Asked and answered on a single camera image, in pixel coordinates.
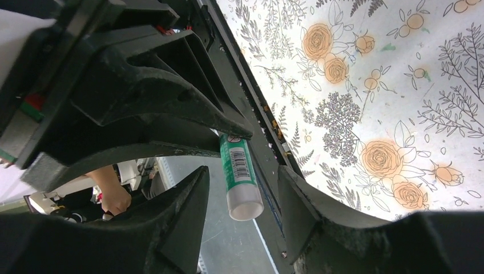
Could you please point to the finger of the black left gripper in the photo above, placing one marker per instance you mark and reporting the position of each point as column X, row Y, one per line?
column 139, row 71

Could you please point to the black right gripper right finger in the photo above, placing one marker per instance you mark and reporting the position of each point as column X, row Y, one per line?
column 326, row 236

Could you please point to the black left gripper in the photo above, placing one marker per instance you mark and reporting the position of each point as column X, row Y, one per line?
column 43, row 133

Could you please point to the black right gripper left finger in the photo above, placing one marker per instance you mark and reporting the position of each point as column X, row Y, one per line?
column 161, row 235

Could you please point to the green white glue stick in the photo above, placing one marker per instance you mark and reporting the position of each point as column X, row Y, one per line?
column 244, row 200

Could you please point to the operator hand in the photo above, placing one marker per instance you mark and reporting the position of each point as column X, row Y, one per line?
column 115, row 199

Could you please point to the floral patterned table mat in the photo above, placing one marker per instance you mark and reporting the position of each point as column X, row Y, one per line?
column 381, row 102

